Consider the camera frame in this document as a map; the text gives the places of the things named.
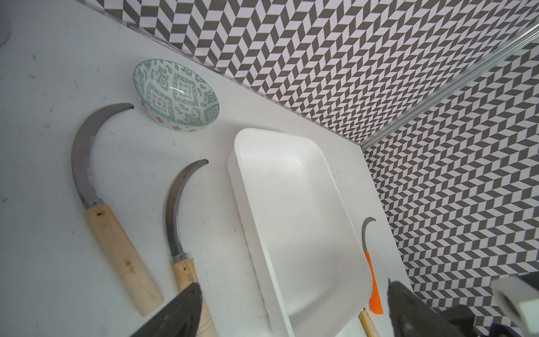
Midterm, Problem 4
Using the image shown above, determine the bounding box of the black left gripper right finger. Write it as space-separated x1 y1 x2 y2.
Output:
387 280 463 337

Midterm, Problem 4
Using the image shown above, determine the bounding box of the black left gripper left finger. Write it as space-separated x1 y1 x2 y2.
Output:
131 283 202 337

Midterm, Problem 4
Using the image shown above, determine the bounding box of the wooden handle sickle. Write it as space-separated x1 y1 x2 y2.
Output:
165 159 218 337
71 103 164 317
359 308 380 337

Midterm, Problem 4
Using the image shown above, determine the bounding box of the white plastic storage box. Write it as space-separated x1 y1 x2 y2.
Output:
227 129 373 336

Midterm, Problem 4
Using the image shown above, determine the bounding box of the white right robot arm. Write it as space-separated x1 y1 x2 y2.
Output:
440 272 538 336

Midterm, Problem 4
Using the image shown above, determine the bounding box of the green patterned ceramic bowl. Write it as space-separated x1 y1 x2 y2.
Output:
133 59 220 133

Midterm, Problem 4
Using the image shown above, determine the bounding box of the chrome mug tree stand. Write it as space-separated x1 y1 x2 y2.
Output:
0 1 11 46

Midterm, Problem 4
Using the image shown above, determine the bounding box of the orange handle small sickle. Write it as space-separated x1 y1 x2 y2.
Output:
361 216 385 315

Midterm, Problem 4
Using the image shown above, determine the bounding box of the aluminium right corner post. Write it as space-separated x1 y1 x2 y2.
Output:
359 19 538 150

